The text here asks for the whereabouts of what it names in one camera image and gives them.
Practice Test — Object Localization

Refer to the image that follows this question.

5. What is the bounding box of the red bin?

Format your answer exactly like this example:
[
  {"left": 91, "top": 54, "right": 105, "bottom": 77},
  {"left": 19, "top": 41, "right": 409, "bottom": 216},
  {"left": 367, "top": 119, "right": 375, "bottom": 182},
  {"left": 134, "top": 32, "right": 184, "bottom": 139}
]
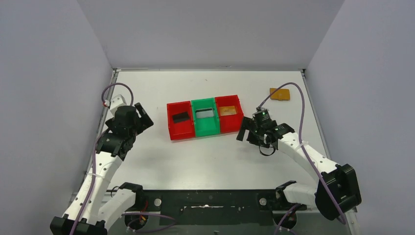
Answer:
[
  {"left": 214, "top": 95, "right": 244, "bottom": 134},
  {"left": 166, "top": 101, "right": 196, "bottom": 141}
]

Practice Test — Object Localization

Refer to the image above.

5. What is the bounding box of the yellow leather card holder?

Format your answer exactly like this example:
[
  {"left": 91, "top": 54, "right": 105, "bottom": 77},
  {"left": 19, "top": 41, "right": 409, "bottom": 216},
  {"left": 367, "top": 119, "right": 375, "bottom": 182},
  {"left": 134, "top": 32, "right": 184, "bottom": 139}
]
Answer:
[{"left": 270, "top": 88, "right": 290, "bottom": 101}]

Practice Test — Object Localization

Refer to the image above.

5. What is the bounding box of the right red bin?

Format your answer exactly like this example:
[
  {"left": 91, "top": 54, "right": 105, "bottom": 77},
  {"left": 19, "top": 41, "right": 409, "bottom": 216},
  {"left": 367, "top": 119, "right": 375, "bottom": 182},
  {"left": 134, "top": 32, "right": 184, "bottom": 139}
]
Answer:
[{"left": 214, "top": 95, "right": 244, "bottom": 134}]

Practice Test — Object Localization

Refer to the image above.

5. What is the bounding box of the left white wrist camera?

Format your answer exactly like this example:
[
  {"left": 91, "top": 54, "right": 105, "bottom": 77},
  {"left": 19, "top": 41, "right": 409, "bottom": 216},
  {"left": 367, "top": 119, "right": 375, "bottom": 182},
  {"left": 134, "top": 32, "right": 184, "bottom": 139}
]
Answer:
[{"left": 109, "top": 94, "right": 127, "bottom": 115}]

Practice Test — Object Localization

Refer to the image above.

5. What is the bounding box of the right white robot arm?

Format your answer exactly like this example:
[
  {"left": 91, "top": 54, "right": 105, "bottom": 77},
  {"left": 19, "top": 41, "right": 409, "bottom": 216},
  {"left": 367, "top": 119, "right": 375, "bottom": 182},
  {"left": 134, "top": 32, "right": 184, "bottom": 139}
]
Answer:
[{"left": 236, "top": 109, "right": 362, "bottom": 220}]

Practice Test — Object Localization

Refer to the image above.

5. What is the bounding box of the left red bin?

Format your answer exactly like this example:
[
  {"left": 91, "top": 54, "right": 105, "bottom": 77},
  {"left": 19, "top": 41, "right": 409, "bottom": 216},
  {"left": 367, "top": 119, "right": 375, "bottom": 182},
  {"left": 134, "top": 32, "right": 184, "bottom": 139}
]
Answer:
[{"left": 166, "top": 101, "right": 196, "bottom": 141}]

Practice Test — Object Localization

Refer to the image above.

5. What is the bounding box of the silver card in green bin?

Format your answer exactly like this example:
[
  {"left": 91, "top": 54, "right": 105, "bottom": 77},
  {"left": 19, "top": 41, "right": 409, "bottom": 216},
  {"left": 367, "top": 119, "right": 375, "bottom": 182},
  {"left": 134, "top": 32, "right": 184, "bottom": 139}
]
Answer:
[{"left": 195, "top": 108, "right": 214, "bottom": 119}]

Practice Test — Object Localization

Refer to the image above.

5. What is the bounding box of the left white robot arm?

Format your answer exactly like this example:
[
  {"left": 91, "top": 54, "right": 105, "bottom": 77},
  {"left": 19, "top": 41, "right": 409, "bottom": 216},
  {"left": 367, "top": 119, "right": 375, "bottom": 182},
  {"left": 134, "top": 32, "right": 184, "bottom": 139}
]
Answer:
[{"left": 50, "top": 103, "right": 154, "bottom": 235}]

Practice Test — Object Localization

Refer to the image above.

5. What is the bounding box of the gold card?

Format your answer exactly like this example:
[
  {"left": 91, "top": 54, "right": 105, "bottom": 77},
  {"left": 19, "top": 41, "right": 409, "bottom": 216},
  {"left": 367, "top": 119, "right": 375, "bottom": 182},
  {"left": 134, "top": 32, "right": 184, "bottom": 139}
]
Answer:
[{"left": 219, "top": 106, "right": 237, "bottom": 117}]

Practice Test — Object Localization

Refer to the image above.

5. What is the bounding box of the green middle bin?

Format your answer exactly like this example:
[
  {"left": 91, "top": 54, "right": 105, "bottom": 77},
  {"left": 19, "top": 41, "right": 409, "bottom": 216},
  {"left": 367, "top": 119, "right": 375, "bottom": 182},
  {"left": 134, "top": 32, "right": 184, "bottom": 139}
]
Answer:
[{"left": 191, "top": 97, "right": 220, "bottom": 137}]

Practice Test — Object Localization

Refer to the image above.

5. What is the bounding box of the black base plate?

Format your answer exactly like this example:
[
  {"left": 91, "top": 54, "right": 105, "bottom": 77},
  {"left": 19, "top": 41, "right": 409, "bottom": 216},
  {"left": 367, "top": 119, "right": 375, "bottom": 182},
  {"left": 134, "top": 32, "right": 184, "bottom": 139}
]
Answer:
[{"left": 143, "top": 189, "right": 281, "bottom": 226}]

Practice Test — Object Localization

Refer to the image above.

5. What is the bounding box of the black card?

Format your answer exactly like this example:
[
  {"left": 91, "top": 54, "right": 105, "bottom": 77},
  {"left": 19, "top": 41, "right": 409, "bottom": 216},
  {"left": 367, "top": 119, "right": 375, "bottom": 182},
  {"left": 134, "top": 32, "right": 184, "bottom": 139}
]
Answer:
[{"left": 172, "top": 112, "right": 190, "bottom": 123}]

